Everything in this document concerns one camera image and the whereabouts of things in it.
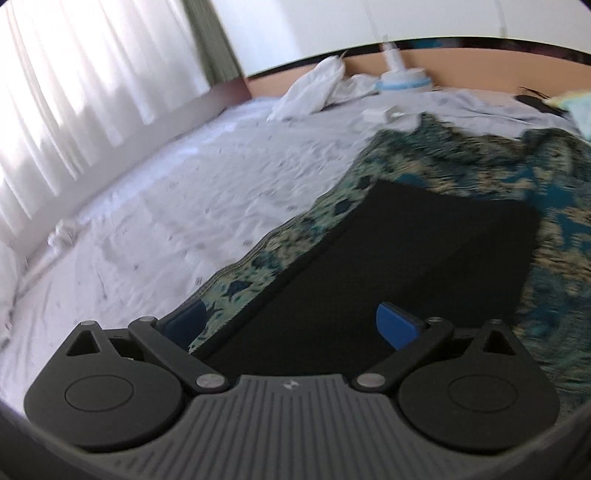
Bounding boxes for green curtain right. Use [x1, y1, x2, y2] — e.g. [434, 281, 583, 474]
[181, 0, 242, 86]

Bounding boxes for white sheer curtain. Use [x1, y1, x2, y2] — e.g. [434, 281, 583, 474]
[1, 1, 211, 242]

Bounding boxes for crumpled white cloth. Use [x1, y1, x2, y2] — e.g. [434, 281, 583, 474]
[267, 56, 378, 121]

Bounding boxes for black pants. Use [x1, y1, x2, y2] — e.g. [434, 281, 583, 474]
[195, 181, 540, 378]

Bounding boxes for small white rolled cloth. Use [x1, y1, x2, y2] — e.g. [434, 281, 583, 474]
[47, 219, 86, 250]

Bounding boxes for wooden bed frame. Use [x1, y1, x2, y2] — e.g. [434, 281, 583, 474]
[202, 38, 591, 116]

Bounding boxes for small white charger box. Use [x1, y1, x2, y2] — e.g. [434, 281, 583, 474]
[362, 106, 405, 124]

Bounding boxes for teal paisley bedspread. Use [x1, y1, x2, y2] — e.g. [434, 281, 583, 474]
[175, 113, 590, 413]

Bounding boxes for white bed sheet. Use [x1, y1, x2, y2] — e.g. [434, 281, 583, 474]
[1, 90, 572, 410]

